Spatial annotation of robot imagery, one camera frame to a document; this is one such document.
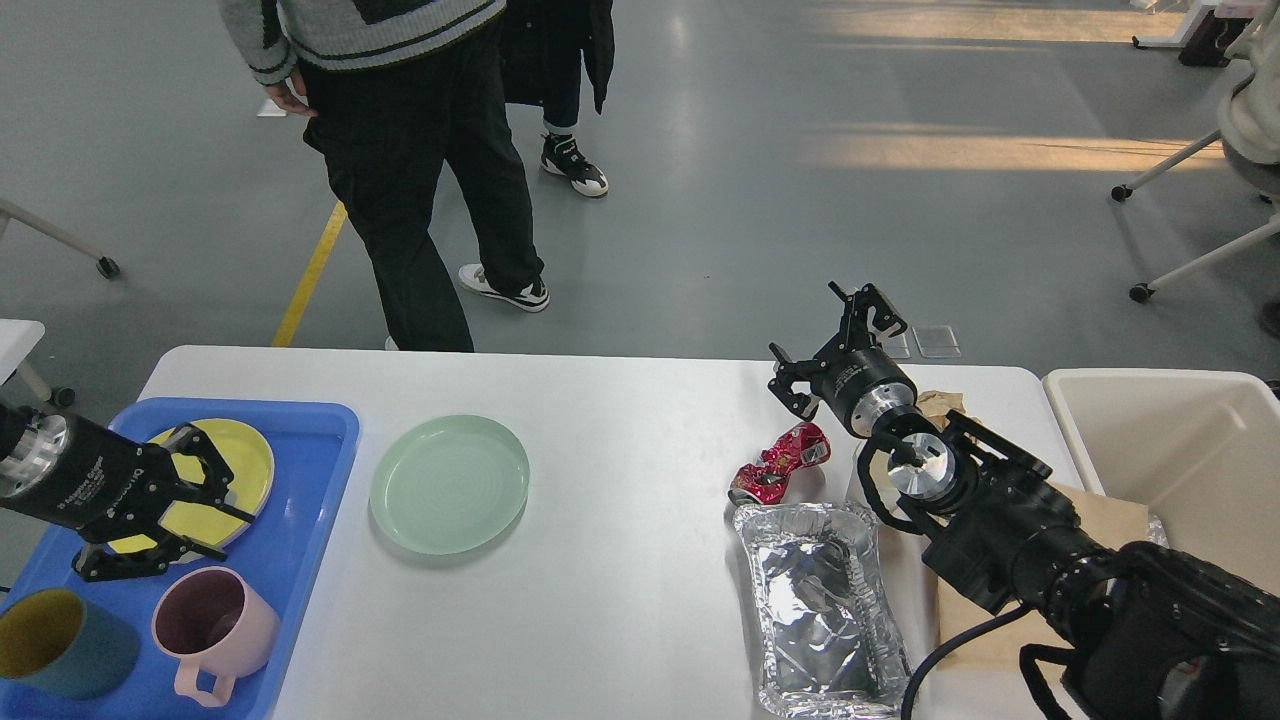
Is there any blue plastic tray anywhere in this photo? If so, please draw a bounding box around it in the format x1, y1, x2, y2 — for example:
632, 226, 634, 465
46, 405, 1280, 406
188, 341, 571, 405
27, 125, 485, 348
1, 398, 360, 719

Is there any beige plastic bin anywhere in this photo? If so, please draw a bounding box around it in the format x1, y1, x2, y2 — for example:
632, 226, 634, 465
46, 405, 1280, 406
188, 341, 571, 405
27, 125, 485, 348
1043, 368, 1279, 593

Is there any crumpled brown paper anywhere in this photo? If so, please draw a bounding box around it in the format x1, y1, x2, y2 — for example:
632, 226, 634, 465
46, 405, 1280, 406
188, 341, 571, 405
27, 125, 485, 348
916, 389, 966, 430

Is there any seated person in white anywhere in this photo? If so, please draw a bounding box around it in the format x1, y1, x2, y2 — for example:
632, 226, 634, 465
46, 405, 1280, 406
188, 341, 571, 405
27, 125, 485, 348
1217, 1, 1279, 206

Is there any yellow plate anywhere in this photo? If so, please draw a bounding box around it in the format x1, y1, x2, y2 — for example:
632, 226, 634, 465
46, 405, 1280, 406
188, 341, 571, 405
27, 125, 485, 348
160, 418, 275, 550

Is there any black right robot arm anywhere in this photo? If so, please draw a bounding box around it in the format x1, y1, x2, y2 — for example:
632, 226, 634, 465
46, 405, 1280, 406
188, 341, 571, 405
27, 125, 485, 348
768, 284, 1279, 719

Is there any green plate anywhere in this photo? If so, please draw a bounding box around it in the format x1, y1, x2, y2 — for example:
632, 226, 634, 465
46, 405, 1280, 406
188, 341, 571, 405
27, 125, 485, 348
369, 415, 531, 556

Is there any crushed red can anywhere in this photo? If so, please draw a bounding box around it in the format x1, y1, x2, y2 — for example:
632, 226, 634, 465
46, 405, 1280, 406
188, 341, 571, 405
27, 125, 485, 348
727, 421, 831, 506

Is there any white office chair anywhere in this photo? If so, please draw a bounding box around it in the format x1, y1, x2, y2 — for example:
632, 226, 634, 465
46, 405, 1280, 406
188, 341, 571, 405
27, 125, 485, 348
1111, 128, 1280, 305

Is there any person in grey sweater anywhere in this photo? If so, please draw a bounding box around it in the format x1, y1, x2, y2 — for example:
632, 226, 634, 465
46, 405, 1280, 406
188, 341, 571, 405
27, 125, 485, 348
218, 1, 550, 352

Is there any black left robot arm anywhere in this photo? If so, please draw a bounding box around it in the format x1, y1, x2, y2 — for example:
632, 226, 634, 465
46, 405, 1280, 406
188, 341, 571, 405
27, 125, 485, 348
1, 406, 256, 582

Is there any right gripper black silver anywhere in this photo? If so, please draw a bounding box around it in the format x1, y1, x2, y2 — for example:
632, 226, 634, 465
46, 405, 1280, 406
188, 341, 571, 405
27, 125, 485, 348
768, 281, 919, 439

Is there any person in black coat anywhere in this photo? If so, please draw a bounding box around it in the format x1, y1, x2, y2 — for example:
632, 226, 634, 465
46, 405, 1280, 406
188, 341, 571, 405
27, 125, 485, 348
500, 1, 616, 199

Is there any pink mug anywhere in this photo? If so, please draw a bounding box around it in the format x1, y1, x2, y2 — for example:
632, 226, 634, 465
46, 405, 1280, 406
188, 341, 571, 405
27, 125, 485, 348
150, 566, 282, 708

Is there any teal yellow cup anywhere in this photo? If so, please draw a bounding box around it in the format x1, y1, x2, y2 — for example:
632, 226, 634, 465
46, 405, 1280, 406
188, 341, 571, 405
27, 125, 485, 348
1, 587, 140, 700

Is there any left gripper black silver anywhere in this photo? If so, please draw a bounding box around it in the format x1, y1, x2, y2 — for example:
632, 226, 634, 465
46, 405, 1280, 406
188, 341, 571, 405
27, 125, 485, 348
0, 407, 257, 583

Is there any aluminium foil tray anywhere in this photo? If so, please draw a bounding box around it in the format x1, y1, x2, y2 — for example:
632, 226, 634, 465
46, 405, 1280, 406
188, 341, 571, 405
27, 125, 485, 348
733, 503, 911, 719

